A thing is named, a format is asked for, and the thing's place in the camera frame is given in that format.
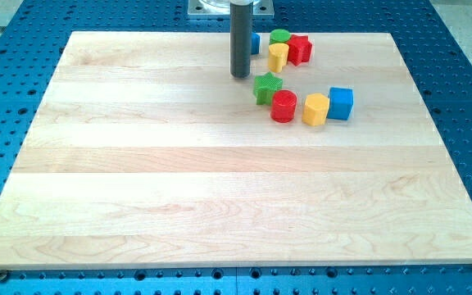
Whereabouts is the green star block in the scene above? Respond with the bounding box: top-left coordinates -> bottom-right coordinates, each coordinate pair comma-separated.
252,72 -> 283,105

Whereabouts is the light wooden board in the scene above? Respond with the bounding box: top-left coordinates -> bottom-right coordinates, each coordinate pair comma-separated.
0,31 -> 472,270

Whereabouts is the yellow heart block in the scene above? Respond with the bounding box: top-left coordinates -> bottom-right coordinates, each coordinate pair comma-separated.
268,43 -> 289,73

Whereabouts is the blue cube block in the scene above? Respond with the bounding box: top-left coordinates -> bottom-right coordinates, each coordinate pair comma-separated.
327,87 -> 354,120

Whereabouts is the blue perforated metal base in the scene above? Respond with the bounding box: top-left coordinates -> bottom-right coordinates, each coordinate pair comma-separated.
0,1 -> 472,294

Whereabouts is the blue block behind rod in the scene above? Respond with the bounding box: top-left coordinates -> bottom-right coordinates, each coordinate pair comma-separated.
251,32 -> 261,55

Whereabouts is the yellow hexagon block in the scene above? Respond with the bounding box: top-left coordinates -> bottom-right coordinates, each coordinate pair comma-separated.
302,93 -> 330,126

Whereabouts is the red cylinder block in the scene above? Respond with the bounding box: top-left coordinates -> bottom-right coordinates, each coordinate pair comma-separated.
270,89 -> 297,123

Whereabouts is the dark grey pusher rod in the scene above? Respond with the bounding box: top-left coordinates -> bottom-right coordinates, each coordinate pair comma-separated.
229,0 -> 253,79

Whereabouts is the clear acrylic robot base plate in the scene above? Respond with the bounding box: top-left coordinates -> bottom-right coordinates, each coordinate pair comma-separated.
186,0 -> 275,19

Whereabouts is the green cylinder block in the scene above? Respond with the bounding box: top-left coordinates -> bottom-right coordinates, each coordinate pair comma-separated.
269,29 -> 291,45

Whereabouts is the red star block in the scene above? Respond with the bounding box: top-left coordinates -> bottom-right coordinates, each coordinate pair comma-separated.
287,34 -> 313,66

